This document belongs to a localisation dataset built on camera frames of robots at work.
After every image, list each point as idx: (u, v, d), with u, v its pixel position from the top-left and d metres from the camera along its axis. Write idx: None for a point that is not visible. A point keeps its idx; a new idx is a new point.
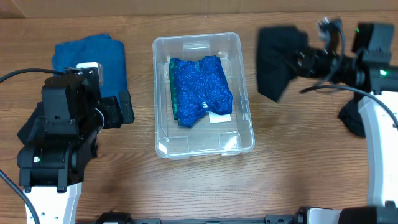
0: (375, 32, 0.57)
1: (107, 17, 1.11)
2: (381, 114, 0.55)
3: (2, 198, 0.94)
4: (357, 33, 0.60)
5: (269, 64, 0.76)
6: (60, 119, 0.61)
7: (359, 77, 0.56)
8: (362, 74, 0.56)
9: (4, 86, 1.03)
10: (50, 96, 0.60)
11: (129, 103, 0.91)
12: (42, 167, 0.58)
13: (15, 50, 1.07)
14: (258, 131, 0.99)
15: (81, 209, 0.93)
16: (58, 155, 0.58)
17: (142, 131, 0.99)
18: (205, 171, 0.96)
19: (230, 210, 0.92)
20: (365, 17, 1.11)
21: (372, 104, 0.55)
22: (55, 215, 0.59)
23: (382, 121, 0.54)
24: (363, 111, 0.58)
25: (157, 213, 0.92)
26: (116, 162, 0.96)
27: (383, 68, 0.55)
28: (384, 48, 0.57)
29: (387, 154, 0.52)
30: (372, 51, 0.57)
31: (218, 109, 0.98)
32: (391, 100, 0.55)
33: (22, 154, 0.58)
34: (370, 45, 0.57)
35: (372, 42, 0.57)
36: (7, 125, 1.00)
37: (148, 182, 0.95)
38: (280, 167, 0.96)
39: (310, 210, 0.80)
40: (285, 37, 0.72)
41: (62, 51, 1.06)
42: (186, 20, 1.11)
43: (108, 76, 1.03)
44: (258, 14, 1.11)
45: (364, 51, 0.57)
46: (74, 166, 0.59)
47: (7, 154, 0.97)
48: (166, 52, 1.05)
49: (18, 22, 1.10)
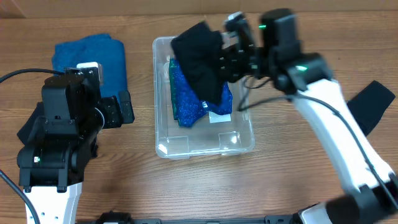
0: (279, 28, 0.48)
1: (107, 17, 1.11)
2: (319, 109, 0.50)
3: (2, 198, 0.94)
4: (264, 30, 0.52)
5: (196, 76, 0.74)
6: (59, 119, 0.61)
7: (280, 81, 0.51)
8: (284, 78, 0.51)
9: (4, 86, 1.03)
10: (50, 96, 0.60)
11: (129, 103, 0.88)
12: (42, 167, 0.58)
13: (15, 50, 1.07)
14: (258, 131, 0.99)
15: (81, 209, 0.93)
16: (58, 155, 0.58)
17: (142, 131, 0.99)
18: (205, 171, 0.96)
19: (230, 210, 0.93)
20: (365, 17, 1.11)
21: (303, 101, 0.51)
22: (55, 215, 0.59)
23: (322, 114, 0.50)
24: (306, 112, 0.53)
25: (157, 213, 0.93)
26: (116, 162, 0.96)
27: (299, 63, 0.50)
28: (295, 40, 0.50)
29: (341, 148, 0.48)
30: (285, 48, 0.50)
31: (218, 109, 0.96)
32: (320, 94, 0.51)
33: (22, 154, 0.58)
34: (280, 43, 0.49)
35: (282, 38, 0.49)
36: (7, 125, 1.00)
37: (148, 182, 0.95)
38: (279, 167, 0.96)
39: (305, 214, 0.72)
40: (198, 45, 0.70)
41: (62, 51, 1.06)
42: (186, 20, 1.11)
43: (108, 76, 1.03)
44: (258, 14, 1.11)
45: (276, 52, 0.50)
46: (74, 166, 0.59)
47: (7, 154, 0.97)
48: (166, 52, 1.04)
49: (18, 22, 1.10)
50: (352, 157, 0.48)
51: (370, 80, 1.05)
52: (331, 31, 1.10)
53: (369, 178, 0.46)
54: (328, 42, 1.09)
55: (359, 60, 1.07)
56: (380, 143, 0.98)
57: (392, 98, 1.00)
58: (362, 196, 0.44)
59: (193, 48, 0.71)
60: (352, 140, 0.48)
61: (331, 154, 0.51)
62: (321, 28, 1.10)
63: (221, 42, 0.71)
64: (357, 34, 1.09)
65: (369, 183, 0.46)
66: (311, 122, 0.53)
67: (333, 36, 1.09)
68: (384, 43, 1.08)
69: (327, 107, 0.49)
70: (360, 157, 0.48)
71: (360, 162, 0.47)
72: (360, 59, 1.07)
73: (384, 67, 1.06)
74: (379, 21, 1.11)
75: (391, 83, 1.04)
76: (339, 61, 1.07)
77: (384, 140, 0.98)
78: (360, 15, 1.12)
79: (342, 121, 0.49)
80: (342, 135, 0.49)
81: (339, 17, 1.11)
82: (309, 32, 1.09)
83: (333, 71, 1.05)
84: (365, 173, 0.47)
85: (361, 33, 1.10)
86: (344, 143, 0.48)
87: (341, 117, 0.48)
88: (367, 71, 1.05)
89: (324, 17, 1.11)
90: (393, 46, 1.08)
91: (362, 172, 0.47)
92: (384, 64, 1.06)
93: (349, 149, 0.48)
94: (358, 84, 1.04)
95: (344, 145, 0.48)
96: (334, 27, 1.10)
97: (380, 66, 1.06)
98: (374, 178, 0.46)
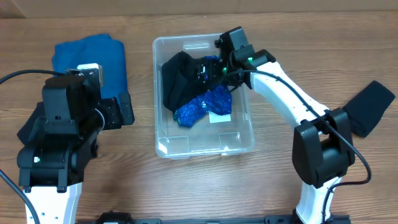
0: (232, 38, 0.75)
1: (107, 16, 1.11)
2: (265, 79, 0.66)
3: (2, 198, 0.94)
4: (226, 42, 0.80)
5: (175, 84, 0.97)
6: (60, 120, 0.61)
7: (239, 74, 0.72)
8: (242, 70, 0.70)
9: (4, 86, 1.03)
10: (50, 96, 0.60)
11: (129, 104, 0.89)
12: (42, 167, 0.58)
13: (15, 50, 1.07)
14: (257, 131, 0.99)
15: (81, 209, 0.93)
16: (58, 155, 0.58)
17: (142, 131, 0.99)
18: (205, 171, 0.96)
19: (230, 210, 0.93)
20: (365, 17, 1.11)
21: (254, 76, 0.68)
22: (55, 215, 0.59)
23: (268, 82, 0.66)
24: (262, 90, 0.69)
25: (157, 213, 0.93)
26: (116, 162, 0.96)
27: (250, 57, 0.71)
28: (245, 44, 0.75)
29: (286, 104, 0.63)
30: (239, 50, 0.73)
31: (217, 109, 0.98)
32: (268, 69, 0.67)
33: (22, 154, 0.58)
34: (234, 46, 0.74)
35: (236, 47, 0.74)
36: (7, 125, 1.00)
37: (148, 182, 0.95)
38: (279, 167, 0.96)
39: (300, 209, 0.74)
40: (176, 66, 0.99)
41: (62, 51, 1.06)
42: (186, 20, 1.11)
43: (108, 76, 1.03)
44: (258, 14, 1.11)
45: (234, 53, 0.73)
46: (74, 166, 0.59)
47: (7, 154, 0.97)
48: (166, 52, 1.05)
49: (18, 21, 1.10)
50: (293, 108, 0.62)
51: (370, 80, 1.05)
52: (331, 31, 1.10)
53: (309, 116, 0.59)
54: (328, 42, 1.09)
55: (359, 60, 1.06)
56: (380, 143, 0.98)
57: (392, 97, 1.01)
58: (300, 127, 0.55)
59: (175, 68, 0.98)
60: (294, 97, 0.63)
61: (283, 112, 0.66)
62: (321, 28, 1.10)
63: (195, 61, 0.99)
64: (357, 34, 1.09)
65: (309, 118, 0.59)
66: (266, 93, 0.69)
67: (333, 36, 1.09)
68: (384, 43, 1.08)
69: (270, 76, 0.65)
70: (300, 109, 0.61)
71: (300, 108, 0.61)
72: (360, 59, 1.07)
73: (384, 67, 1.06)
74: (379, 21, 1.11)
75: (391, 83, 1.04)
76: (339, 61, 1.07)
77: (385, 140, 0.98)
78: (359, 15, 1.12)
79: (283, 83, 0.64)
80: (285, 94, 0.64)
81: (339, 17, 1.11)
82: (309, 32, 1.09)
83: (332, 72, 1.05)
84: (306, 113, 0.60)
85: (361, 33, 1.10)
86: (286, 99, 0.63)
87: (281, 79, 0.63)
88: (367, 71, 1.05)
89: (324, 17, 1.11)
90: (393, 46, 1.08)
91: (303, 113, 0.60)
92: (384, 64, 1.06)
93: (290, 101, 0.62)
94: (358, 84, 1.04)
95: (287, 101, 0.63)
96: (334, 28, 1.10)
97: (380, 66, 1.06)
98: (313, 116, 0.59)
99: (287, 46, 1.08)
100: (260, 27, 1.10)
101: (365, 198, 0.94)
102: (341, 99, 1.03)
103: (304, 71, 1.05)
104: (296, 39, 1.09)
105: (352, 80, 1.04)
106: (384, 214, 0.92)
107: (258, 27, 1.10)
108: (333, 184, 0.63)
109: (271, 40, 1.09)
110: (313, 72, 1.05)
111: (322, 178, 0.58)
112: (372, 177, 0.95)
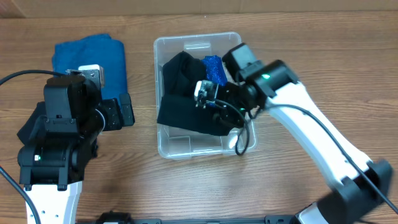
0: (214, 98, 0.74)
1: (107, 16, 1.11)
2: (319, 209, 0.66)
3: (2, 198, 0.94)
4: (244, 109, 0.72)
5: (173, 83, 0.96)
6: (60, 119, 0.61)
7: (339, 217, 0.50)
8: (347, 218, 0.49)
9: (4, 86, 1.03)
10: (50, 95, 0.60)
11: (129, 106, 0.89)
12: (42, 165, 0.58)
13: (15, 50, 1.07)
14: (258, 131, 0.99)
15: (81, 209, 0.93)
16: (58, 154, 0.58)
17: (142, 131, 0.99)
18: (205, 170, 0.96)
19: (230, 210, 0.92)
20: (364, 17, 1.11)
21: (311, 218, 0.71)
22: (55, 213, 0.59)
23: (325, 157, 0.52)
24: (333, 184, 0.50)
25: (157, 213, 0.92)
26: (116, 162, 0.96)
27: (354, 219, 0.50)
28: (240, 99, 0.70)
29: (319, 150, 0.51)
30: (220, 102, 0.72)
31: None
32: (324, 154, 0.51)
33: (23, 152, 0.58)
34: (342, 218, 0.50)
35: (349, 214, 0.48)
36: (7, 125, 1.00)
37: (148, 182, 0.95)
38: (280, 167, 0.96)
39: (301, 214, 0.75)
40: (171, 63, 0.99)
41: (62, 51, 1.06)
42: (186, 20, 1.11)
43: (108, 76, 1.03)
44: (258, 14, 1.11)
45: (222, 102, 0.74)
46: (74, 165, 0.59)
47: (7, 154, 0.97)
48: (166, 52, 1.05)
49: (18, 22, 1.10)
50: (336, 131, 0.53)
51: (370, 80, 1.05)
52: (331, 31, 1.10)
53: (349, 169, 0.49)
54: (328, 42, 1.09)
55: (359, 60, 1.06)
56: (380, 143, 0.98)
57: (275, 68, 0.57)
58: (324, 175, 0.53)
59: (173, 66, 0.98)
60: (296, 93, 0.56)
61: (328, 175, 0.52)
62: (321, 28, 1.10)
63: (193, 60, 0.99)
64: (356, 34, 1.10)
65: (351, 174, 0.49)
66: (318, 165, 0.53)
67: (333, 36, 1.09)
68: (384, 43, 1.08)
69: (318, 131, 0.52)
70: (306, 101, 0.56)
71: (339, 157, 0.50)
72: (360, 59, 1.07)
73: (384, 67, 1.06)
74: (379, 21, 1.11)
75: (392, 83, 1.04)
76: (339, 61, 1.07)
77: (384, 139, 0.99)
78: (359, 15, 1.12)
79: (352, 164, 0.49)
80: (306, 121, 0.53)
81: (339, 17, 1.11)
82: (309, 32, 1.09)
83: (332, 72, 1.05)
84: (346, 165, 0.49)
85: (361, 33, 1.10)
86: (322, 154, 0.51)
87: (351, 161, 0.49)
88: (367, 71, 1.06)
89: (324, 17, 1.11)
90: (393, 46, 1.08)
91: (342, 165, 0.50)
92: (385, 64, 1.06)
93: (330, 154, 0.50)
94: (358, 84, 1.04)
95: (313, 137, 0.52)
96: (334, 27, 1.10)
97: (380, 66, 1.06)
98: (353, 168, 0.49)
99: (287, 46, 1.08)
100: (260, 27, 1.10)
101: None
102: (342, 98, 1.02)
103: (304, 71, 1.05)
104: (296, 39, 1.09)
105: (352, 80, 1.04)
106: (384, 214, 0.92)
107: (258, 27, 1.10)
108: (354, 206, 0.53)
109: (271, 39, 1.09)
110: (313, 72, 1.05)
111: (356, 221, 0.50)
112: None
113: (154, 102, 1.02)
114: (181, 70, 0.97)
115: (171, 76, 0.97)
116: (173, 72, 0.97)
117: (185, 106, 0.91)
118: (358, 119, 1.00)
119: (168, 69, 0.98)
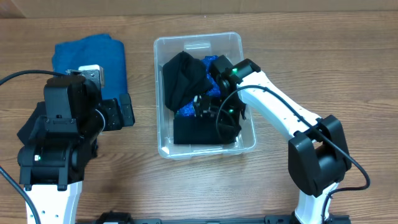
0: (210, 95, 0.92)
1: (107, 16, 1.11)
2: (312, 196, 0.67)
3: (2, 198, 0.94)
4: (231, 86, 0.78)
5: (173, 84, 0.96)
6: (61, 119, 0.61)
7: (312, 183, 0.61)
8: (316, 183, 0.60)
9: (4, 86, 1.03)
10: (50, 96, 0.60)
11: (129, 106, 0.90)
12: (42, 165, 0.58)
13: (15, 50, 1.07)
14: (258, 131, 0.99)
15: (81, 209, 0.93)
16: (58, 154, 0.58)
17: (142, 131, 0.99)
18: (205, 171, 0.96)
19: (230, 210, 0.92)
20: (364, 17, 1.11)
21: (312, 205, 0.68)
22: (55, 213, 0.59)
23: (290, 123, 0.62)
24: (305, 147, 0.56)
25: (157, 213, 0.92)
26: (116, 162, 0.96)
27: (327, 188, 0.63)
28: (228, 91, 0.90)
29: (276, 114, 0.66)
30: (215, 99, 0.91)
31: None
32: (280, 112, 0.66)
33: (23, 152, 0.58)
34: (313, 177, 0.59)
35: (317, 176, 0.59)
36: (7, 125, 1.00)
37: (148, 182, 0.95)
38: (279, 167, 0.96)
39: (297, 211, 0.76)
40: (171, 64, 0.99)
41: (62, 51, 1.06)
42: (186, 20, 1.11)
43: (108, 76, 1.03)
44: (258, 14, 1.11)
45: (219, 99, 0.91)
46: (74, 165, 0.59)
47: (7, 154, 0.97)
48: (166, 52, 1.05)
49: (18, 21, 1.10)
50: (291, 102, 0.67)
51: (370, 80, 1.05)
52: (331, 31, 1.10)
53: (301, 127, 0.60)
54: (328, 42, 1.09)
55: (359, 60, 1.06)
56: (380, 142, 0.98)
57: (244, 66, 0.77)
58: (295, 139, 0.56)
59: (173, 66, 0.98)
60: (260, 77, 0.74)
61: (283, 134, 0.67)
62: (321, 28, 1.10)
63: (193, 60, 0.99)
64: (356, 34, 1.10)
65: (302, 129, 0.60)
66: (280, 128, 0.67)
67: (333, 36, 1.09)
68: (384, 43, 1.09)
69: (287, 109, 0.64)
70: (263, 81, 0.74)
71: (293, 118, 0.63)
72: (360, 59, 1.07)
73: (384, 67, 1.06)
74: (379, 21, 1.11)
75: (392, 83, 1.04)
76: (339, 61, 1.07)
77: (384, 139, 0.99)
78: (359, 15, 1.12)
79: (305, 123, 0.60)
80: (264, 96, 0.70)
81: (339, 17, 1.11)
82: (309, 32, 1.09)
83: (332, 72, 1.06)
84: (298, 124, 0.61)
85: (360, 33, 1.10)
86: (279, 112, 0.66)
87: (303, 119, 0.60)
88: (367, 71, 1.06)
89: (324, 17, 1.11)
90: (393, 46, 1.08)
91: (296, 124, 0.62)
92: (385, 64, 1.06)
93: (281, 112, 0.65)
94: (358, 84, 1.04)
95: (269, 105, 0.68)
96: (334, 27, 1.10)
97: (380, 66, 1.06)
98: (305, 126, 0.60)
99: (287, 46, 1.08)
100: (260, 27, 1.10)
101: (364, 198, 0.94)
102: (342, 99, 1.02)
103: (304, 71, 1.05)
104: (296, 39, 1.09)
105: (352, 80, 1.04)
106: (384, 214, 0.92)
107: (258, 27, 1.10)
108: (331, 191, 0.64)
109: (271, 39, 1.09)
110: (313, 72, 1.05)
111: (321, 187, 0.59)
112: (372, 177, 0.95)
113: (154, 101, 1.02)
114: (181, 71, 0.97)
115: (171, 77, 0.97)
116: (173, 74, 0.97)
117: (191, 122, 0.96)
118: (358, 119, 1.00)
119: (167, 70, 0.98)
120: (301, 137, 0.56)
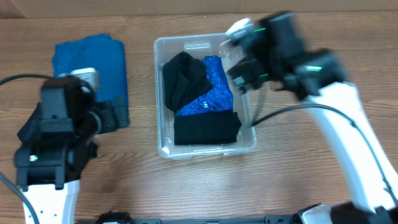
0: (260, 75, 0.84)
1: (107, 16, 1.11)
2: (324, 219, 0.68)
3: (3, 198, 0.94)
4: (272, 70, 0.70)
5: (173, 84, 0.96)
6: (56, 119, 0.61)
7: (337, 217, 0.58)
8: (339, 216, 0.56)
9: (5, 86, 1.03)
10: (45, 98, 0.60)
11: (123, 108, 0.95)
12: (38, 165, 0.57)
13: (15, 50, 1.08)
14: (258, 131, 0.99)
15: (81, 209, 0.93)
16: (53, 153, 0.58)
17: (142, 131, 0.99)
18: (205, 170, 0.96)
19: (230, 210, 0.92)
20: (365, 17, 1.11)
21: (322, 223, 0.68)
22: (53, 212, 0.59)
23: (364, 177, 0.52)
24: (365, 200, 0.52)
25: (157, 213, 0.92)
26: (116, 161, 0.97)
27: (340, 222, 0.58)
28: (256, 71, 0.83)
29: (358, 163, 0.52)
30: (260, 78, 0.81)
31: (219, 109, 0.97)
32: (359, 155, 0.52)
33: (18, 154, 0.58)
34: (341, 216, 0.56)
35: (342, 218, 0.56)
36: (7, 125, 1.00)
37: (148, 182, 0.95)
38: (279, 167, 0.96)
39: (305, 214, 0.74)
40: (170, 64, 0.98)
41: (62, 51, 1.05)
42: (186, 20, 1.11)
43: (108, 76, 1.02)
44: (258, 14, 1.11)
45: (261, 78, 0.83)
46: (71, 163, 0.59)
47: (7, 154, 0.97)
48: (166, 52, 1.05)
49: (19, 22, 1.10)
50: (367, 134, 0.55)
51: (370, 80, 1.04)
52: (331, 31, 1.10)
53: (380, 185, 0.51)
54: (328, 42, 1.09)
55: (359, 60, 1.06)
56: (380, 142, 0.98)
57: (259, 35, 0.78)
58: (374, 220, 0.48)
59: (173, 66, 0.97)
60: (352, 98, 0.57)
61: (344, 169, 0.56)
62: (321, 28, 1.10)
63: (192, 60, 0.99)
64: (356, 34, 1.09)
65: (380, 186, 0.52)
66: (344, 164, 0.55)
67: (333, 36, 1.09)
68: (384, 43, 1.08)
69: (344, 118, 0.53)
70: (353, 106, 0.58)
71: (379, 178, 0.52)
72: (360, 59, 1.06)
73: (384, 67, 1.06)
74: (379, 21, 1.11)
75: (392, 83, 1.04)
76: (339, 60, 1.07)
77: (384, 139, 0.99)
78: (360, 15, 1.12)
79: None
80: (351, 134, 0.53)
81: (339, 17, 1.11)
82: (309, 32, 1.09)
83: None
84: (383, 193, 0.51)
85: (361, 33, 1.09)
86: (352, 152, 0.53)
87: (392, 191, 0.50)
88: (367, 71, 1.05)
89: (324, 17, 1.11)
90: (394, 46, 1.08)
91: (375, 180, 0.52)
92: (385, 64, 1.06)
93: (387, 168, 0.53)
94: (358, 84, 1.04)
95: (361, 160, 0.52)
96: (334, 27, 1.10)
97: (380, 66, 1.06)
98: (384, 186, 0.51)
99: None
100: None
101: None
102: None
103: None
104: None
105: (352, 80, 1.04)
106: None
107: None
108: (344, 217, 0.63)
109: None
110: None
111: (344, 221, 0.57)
112: None
113: (154, 102, 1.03)
114: (181, 71, 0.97)
115: (171, 77, 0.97)
116: (173, 74, 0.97)
117: (192, 121, 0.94)
118: None
119: (168, 70, 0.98)
120: (368, 209, 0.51)
